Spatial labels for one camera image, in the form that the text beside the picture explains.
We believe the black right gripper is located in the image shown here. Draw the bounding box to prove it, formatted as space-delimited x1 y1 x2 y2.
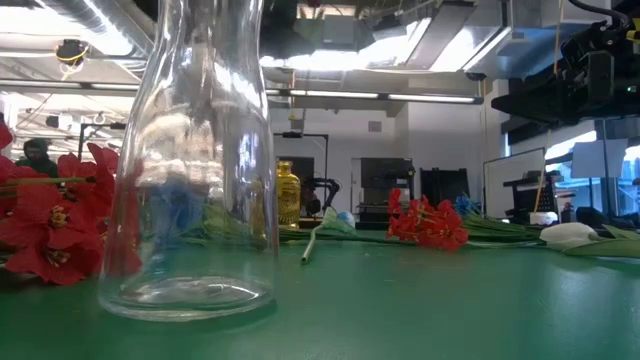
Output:
491 19 640 126

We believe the white artificial tulip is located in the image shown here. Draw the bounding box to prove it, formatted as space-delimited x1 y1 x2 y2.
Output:
299 206 357 265
467 221 640 260

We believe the red blossom flower bunch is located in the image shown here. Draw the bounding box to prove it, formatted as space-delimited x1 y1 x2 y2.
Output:
0 122 144 287
385 188 544 253

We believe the yellow glass vase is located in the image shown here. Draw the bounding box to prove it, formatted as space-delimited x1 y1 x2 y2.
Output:
276 159 302 230

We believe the clear glass vase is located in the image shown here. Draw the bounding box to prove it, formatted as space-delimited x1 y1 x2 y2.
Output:
98 0 280 322

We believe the white paper sign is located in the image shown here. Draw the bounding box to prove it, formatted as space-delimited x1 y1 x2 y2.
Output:
570 138 629 180

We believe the white whiteboard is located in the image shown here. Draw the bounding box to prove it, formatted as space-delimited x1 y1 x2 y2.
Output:
482 146 547 221

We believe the black flat panel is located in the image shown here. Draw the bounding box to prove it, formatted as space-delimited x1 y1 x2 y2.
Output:
419 167 471 209

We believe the long ceiling light fixture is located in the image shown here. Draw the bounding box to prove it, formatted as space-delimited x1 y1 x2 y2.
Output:
264 88 484 106

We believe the black cabinet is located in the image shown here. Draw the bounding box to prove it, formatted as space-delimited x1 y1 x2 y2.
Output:
358 157 416 225

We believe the green table mat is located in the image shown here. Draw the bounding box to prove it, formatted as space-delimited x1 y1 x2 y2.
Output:
0 227 640 360

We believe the black round ceiling device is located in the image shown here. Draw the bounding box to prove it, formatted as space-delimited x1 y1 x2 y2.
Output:
54 38 90 66

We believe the person in hood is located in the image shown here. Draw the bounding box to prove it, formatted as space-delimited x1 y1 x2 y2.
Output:
14 138 59 179

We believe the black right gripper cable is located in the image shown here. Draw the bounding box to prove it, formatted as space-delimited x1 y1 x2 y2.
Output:
568 0 632 30

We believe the black metal frame stand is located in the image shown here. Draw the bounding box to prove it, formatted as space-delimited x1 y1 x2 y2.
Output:
273 131 330 207

